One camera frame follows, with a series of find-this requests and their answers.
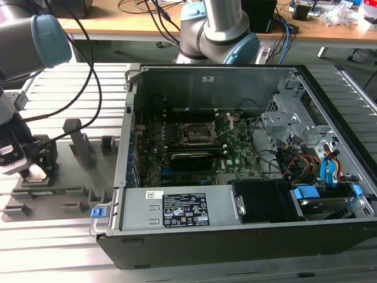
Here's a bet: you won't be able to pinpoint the blue disk carrier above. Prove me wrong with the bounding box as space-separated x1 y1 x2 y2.
293 183 366 207

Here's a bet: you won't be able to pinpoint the clear plastic bags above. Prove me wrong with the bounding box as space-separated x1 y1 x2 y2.
320 2 362 28

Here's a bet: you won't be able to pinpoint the grey parts rack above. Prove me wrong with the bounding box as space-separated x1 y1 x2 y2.
1 117 121 223

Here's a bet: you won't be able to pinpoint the red white carton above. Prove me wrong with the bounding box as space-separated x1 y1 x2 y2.
358 0 377 32

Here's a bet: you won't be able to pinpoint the black PC case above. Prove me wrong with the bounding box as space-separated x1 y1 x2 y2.
90 63 377 271

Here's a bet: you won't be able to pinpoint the black RAM slot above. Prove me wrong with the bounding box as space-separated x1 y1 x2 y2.
162 113 219 119
166 149 229 157
162 107 219 114
165 146 228 152
164 143 228 149

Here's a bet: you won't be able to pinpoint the wooden office desk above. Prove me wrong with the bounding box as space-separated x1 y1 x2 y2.
57 4 377 64

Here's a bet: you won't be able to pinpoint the silver CPU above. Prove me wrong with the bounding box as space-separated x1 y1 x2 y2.
28 164 47 181

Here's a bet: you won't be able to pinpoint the grey chipset heatsink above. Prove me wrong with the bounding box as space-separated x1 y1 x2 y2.
217 173 237 186

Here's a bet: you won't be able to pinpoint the tall black box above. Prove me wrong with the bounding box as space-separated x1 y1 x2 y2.
250 0 278 34

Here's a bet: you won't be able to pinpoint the large black device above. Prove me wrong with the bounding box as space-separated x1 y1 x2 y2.
35 0 94 18

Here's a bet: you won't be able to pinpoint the small black box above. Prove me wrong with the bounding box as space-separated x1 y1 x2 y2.
294 3 313 21

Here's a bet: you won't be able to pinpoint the white power strip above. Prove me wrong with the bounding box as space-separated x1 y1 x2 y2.
258 47 272 65

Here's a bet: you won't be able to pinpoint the black camera cable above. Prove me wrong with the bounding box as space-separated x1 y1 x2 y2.
22 0 97 122

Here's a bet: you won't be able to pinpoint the green motherboard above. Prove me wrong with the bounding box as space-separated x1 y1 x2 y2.
131 113 266 188

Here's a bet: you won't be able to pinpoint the silver hard disk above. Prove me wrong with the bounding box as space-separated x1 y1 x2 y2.
299 196 354 221

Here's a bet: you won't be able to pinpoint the metal socket cover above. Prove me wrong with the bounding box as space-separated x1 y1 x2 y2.
211 112 238 140

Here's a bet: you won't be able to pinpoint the grey power supply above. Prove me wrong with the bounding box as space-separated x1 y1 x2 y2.
111 185 247 235

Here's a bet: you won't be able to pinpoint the black graphics card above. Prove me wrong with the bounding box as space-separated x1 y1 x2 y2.
169 150 215 172

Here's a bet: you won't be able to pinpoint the green RAM stick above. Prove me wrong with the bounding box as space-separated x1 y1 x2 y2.
28 189 68 197

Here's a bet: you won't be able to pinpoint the CPU socket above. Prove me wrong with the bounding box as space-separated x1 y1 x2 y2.
181 122 217 145

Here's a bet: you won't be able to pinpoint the silver metal drive cage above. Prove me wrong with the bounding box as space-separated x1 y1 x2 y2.
260 69 344 154

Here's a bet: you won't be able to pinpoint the black plastic shroud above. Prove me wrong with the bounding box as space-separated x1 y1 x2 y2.
230 179 297 224

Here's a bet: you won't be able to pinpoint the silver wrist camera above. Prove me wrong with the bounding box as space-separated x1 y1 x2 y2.
0 138 31 175

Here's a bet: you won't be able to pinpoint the orange yellow power wires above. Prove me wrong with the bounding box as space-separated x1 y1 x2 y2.
285 153 323 179

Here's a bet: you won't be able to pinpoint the blue data wire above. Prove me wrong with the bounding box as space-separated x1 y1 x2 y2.
320 154 330 186
327 149 341 189

